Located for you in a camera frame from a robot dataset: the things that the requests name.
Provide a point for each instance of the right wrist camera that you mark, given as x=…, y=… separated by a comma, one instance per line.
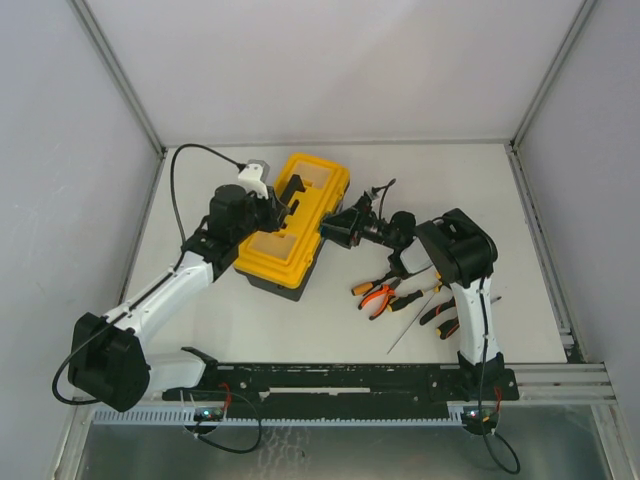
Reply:
x=372, y=194

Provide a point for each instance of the red handled screwdriver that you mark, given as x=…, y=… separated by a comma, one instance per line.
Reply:
x=391, y=274

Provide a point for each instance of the thin metal rod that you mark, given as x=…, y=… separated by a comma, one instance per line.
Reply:
x=408, y=326

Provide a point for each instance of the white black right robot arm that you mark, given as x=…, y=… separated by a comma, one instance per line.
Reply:
x=460, y=251

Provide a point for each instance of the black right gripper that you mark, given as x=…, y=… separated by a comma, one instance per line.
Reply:
x=353, y=226

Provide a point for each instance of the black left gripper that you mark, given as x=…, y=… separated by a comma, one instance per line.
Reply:
x=279, y=211

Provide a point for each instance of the yellow black plastic toolbox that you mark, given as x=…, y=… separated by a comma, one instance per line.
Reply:
x=282, y=262

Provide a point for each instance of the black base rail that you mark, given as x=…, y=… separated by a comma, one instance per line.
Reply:
x=440, y=382

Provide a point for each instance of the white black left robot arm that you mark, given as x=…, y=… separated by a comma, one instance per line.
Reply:
x=109, y=359

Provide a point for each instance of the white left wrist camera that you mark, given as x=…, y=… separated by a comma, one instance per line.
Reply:
x=253, y=178

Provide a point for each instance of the grey cable duct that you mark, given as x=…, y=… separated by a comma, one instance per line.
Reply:
x=190, y=415

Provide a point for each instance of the black orange long screwdriver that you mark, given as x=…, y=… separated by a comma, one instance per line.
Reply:
x=397, y=303

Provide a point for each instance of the orange needle nose pliers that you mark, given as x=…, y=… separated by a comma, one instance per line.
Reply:
x=384, y=294

